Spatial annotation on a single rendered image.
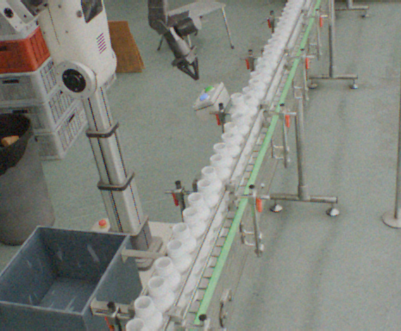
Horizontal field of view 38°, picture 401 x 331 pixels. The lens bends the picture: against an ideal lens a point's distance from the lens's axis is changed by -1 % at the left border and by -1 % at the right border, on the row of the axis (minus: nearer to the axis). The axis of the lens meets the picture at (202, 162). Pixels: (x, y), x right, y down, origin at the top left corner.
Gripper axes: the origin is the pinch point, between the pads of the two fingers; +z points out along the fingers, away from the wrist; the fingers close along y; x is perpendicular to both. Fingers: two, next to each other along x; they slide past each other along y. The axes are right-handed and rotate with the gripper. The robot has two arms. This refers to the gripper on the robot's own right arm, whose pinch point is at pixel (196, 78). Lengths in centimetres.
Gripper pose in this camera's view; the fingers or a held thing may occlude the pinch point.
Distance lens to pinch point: 196.9
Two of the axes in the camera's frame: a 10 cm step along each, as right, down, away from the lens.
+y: 2.9, -5.6, 7.8
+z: 4.7, 7.9, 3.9
